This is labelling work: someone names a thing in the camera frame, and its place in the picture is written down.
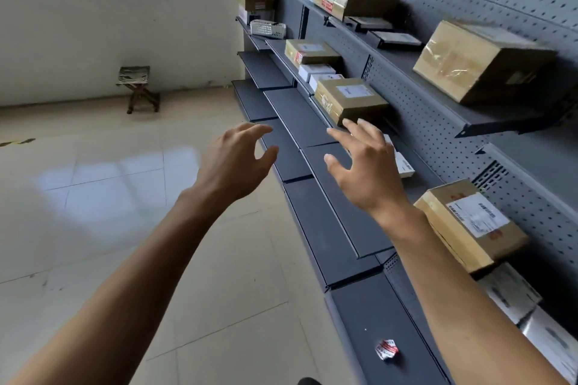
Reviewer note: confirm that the person's left hand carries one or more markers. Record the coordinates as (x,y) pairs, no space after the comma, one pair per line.
(225,168)

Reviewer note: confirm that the person's right hand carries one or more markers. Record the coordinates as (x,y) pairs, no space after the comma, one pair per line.
(372,172)

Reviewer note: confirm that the person's right middle finger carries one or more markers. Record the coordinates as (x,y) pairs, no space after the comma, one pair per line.
(356,130)

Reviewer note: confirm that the person's left thumb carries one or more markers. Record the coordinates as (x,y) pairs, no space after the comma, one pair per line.
(268,160)

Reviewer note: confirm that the person's right thumb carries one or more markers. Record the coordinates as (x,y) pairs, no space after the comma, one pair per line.
(336,167)

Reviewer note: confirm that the person's right forearm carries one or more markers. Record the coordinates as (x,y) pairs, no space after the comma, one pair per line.
(465,312)

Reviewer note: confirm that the person's left forearm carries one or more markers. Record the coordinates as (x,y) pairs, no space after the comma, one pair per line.
(122,299)

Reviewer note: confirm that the small white carton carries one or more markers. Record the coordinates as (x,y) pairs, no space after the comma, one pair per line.
(404,166)

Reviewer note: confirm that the flat black box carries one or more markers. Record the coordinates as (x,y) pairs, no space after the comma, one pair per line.
(396,39)
(368,23)

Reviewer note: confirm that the white plastic basket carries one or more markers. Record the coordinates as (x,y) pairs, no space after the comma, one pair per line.
(268,29)

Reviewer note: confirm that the large taped cardboard box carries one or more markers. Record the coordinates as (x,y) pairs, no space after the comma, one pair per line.
(474,62)

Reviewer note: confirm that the cardboard box large white label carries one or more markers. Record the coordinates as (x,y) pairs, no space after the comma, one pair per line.
(469,224)

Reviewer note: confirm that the small white packet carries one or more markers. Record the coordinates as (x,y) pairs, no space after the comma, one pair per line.
(246,15)

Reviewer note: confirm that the small wooden folding stool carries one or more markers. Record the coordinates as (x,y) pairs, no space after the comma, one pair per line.
(137,82)

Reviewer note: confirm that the crumpled red white label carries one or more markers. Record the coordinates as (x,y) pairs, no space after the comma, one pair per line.
(387,349)

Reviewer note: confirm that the white wrapped parcel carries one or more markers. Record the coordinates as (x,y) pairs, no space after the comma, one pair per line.
(553,342)
(508,292)

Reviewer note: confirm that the black shoe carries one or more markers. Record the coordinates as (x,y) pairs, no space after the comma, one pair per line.
(309,382)

